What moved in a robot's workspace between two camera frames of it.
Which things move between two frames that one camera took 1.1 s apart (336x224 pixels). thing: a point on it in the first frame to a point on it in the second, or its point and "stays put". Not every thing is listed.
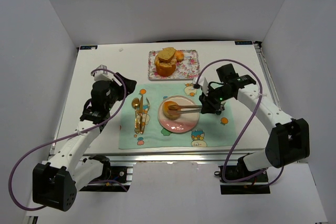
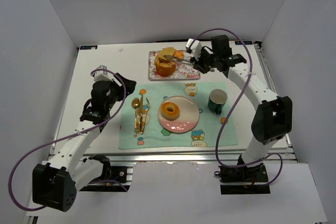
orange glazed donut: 166,112 stays put
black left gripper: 128,85 stays put
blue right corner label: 249,42 stays put
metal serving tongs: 176,110 to 184,61
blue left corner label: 88,47 stays put
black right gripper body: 206,104 to 200,62
